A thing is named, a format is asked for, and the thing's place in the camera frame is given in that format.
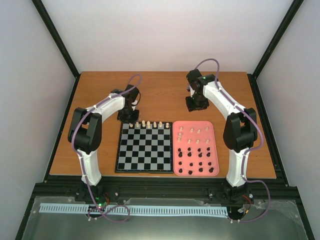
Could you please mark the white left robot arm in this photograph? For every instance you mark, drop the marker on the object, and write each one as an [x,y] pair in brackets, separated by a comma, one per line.
[86,128]

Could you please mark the black aluminium frame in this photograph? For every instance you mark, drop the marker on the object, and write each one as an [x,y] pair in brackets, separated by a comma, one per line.
[166,187]

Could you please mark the light blue cable duct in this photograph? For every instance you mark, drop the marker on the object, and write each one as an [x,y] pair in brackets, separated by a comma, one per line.
[136,210]

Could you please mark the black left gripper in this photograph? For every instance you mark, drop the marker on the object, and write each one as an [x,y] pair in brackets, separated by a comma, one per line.
[134,119]

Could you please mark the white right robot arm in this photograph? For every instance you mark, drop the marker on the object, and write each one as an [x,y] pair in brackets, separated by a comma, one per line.
[240,131]

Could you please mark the pink piece tray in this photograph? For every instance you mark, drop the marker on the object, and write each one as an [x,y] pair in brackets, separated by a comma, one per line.
[193,163]

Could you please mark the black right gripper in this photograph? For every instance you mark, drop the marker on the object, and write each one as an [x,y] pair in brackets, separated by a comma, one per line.
[191,107]

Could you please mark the black white chessboard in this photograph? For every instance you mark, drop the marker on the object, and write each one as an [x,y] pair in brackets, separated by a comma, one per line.
[145,150]

